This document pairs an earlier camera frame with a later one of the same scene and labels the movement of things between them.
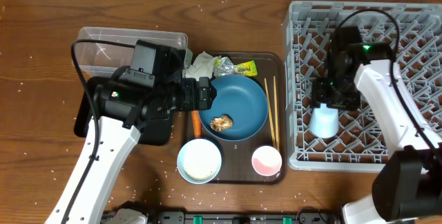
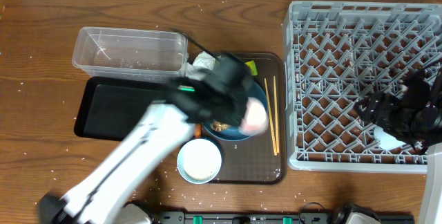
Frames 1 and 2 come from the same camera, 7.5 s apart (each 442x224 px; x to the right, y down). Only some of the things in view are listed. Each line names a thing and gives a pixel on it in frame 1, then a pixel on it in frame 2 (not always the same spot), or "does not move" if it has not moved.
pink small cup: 266,160 -> 255,118
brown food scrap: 219,124 does not move
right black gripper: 335,103 -> 374,108
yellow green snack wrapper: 248,68 does not move
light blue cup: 324,122 -> 386,140
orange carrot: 197,124 does not move
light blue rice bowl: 199,161 does not move
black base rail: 318,216 does not move
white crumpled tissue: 203,66 does not move
